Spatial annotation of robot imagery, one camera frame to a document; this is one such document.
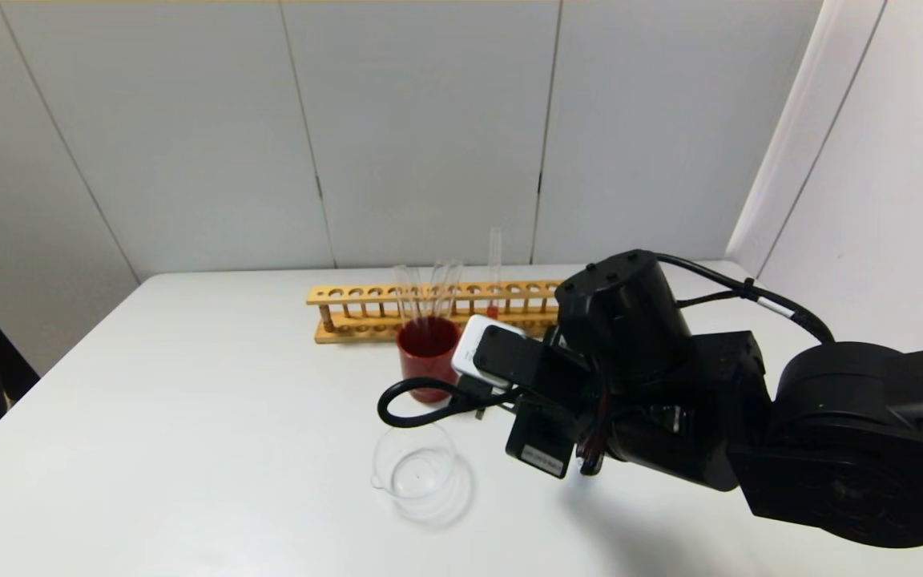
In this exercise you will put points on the clear glass dish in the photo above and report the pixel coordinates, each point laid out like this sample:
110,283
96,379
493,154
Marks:
415,473

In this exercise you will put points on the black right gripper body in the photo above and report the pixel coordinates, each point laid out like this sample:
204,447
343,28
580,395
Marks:
540,445

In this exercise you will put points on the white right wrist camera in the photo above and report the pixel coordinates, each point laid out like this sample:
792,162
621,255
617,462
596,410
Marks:
477,349

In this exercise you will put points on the red plastic cup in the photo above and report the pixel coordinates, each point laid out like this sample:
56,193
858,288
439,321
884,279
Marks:
421,357

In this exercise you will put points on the empty glass test tube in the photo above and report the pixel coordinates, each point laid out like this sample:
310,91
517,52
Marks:
437,288
451,290
415,295
402,292

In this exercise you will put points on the test tube with red pigment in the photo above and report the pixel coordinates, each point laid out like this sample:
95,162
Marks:
494,264

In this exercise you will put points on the wooden test tube rack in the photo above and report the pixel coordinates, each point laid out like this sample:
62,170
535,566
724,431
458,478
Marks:
365,334

